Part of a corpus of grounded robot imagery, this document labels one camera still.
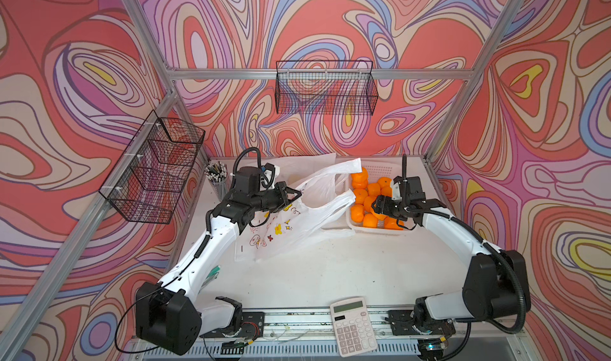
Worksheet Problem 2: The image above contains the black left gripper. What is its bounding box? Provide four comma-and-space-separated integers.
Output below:
249, 183, 302, 214

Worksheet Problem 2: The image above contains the large front orange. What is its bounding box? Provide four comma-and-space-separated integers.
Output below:
371, 209, 388, 221

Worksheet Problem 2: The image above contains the white printed plastic bag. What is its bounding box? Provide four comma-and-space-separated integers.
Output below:
234, 158, 362, 262

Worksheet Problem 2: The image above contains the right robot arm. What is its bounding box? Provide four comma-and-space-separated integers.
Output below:
372, 176, 531, 334

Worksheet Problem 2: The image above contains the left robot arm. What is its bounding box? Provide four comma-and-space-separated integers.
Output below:
134, 164, 302, 356

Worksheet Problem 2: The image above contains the bottom edge orange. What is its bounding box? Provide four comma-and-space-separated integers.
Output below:
383, 217, 404, 230

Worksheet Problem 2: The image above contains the lower left orange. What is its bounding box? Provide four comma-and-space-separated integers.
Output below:
362, 214, 380, 228

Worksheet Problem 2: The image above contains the right rear orange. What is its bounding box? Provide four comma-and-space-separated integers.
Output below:
377, 177, 392, 188

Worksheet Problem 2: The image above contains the left orange in basket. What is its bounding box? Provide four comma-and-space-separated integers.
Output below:
350, 203, 366, 223

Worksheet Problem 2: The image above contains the orange behind top orange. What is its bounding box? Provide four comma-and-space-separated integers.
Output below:
353, 188, 369, 204

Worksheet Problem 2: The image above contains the white plastic basket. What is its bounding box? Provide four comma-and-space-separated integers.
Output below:
345, 159, 407, 236

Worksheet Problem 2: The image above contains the top orange in basket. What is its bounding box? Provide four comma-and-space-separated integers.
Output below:
351, 168, 369, 188

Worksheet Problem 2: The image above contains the metal pen cup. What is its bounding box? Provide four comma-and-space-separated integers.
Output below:
205, 161, 228, 200

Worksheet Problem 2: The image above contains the green pen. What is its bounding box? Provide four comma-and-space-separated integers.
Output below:
200, 265, 221, 289

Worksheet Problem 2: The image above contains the pink desk calculator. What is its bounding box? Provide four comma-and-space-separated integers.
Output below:
329, 297, 378, 358

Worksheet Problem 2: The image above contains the black wire basket rear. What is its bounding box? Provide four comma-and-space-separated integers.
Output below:
275, 59, 379, 116

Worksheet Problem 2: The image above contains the black wire basket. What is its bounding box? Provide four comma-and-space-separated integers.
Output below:
98, 111, 205, 224
275, 59, 379, 116

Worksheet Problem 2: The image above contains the black wire basket left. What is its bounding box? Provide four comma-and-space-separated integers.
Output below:
98, 111, 205, 224

